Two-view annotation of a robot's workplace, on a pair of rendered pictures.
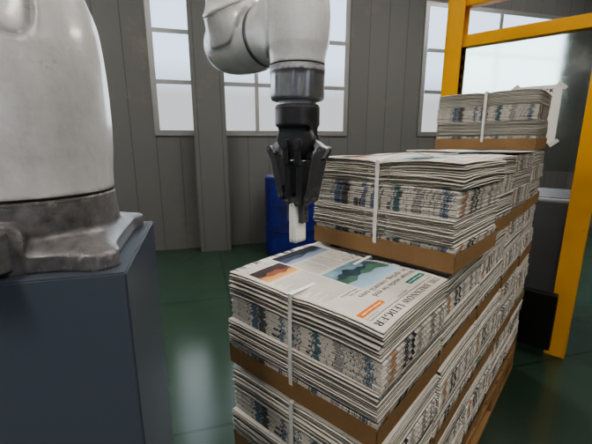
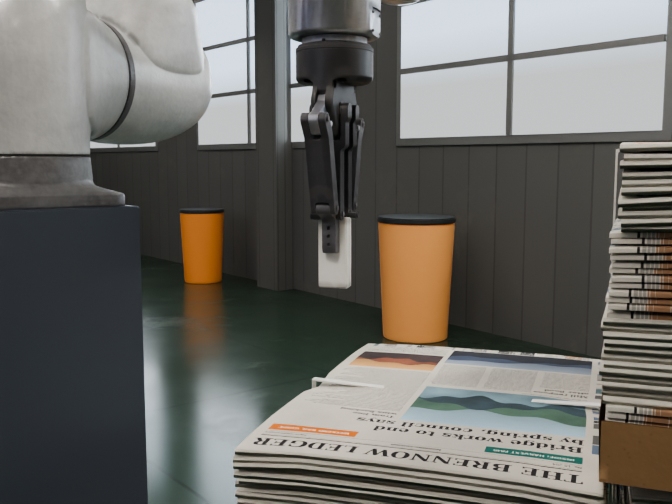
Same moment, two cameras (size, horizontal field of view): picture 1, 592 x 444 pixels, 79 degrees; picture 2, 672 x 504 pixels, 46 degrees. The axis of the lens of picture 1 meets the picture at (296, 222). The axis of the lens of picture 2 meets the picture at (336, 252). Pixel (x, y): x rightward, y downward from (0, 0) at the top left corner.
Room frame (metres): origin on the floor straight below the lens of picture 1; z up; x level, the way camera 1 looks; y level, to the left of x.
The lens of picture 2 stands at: (0.33, -0.72, 1.05)
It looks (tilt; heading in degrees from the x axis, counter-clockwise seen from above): 7 degrees down; 67
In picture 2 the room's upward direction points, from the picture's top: straight up
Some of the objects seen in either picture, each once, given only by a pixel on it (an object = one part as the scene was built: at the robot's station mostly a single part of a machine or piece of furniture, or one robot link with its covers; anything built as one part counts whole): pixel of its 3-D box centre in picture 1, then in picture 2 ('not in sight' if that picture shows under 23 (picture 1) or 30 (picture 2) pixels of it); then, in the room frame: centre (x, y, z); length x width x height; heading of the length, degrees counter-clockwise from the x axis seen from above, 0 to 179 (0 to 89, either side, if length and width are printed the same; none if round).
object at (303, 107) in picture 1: (297, 131); (334, 92); (0.63, 0.00, 1.12); 0.08 x 0.07 x 0.09; 49
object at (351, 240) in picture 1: (366, 227); not in sight; (1.00, -0.20, 0.86); 0.29 x 0.16 x 0.04; 136
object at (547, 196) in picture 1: (509, 251); not in sight; (2.20, -1.37, 0.40); 0.70 x 0.55 x 0.80; 49
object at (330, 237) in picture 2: (307, 209); (327, 227); (0.61, -0.02, 0.99); 0.03 x 0.01 x 0.05; 49
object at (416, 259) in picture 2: not in sight; (415, 276); (2.54, 3.37, 0.36); 0.47 x 0.45 x 0.72; 105
